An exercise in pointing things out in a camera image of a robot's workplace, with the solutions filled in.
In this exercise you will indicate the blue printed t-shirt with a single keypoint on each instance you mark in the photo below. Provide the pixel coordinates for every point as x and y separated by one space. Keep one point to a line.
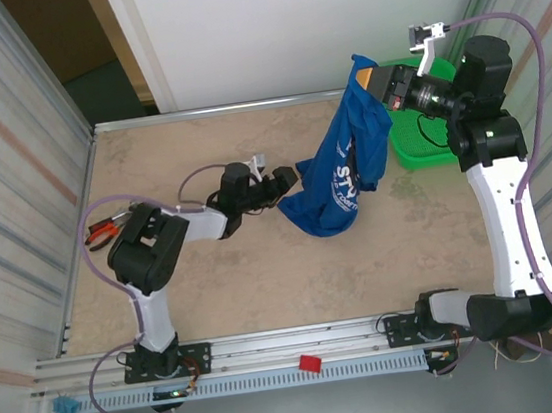
339 183

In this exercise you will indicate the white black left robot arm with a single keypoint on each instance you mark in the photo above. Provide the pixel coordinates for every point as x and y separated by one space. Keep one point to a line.
145 252

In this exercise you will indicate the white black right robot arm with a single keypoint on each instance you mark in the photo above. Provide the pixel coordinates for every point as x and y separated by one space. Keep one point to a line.
510 228

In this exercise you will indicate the green plastic basket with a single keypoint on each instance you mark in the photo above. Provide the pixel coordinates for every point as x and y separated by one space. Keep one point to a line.
415 149

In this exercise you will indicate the small red block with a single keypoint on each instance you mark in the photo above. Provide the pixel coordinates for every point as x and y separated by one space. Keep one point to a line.
310 363

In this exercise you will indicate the brown wooden door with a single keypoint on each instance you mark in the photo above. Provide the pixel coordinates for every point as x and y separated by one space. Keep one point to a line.
59 36

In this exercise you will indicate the small blue connector block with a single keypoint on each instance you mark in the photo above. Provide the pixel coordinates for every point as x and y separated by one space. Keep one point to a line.
65 407

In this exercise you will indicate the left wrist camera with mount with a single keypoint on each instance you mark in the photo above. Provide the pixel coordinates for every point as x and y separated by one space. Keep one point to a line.
257 164

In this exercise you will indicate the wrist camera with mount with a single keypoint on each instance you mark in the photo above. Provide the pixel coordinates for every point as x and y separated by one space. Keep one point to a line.
429 39
257 164

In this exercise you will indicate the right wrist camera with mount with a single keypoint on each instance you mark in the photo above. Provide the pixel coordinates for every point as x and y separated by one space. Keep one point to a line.
429 39

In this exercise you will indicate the aluminium table edge rail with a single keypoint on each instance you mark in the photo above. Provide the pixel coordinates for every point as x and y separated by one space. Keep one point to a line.
243 105

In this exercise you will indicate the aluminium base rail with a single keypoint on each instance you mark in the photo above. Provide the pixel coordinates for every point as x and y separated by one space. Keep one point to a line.
297 340

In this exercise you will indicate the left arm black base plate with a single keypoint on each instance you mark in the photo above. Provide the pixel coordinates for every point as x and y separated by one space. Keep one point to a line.
199 359

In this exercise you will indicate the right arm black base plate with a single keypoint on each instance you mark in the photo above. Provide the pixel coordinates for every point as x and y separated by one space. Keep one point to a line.
397 332

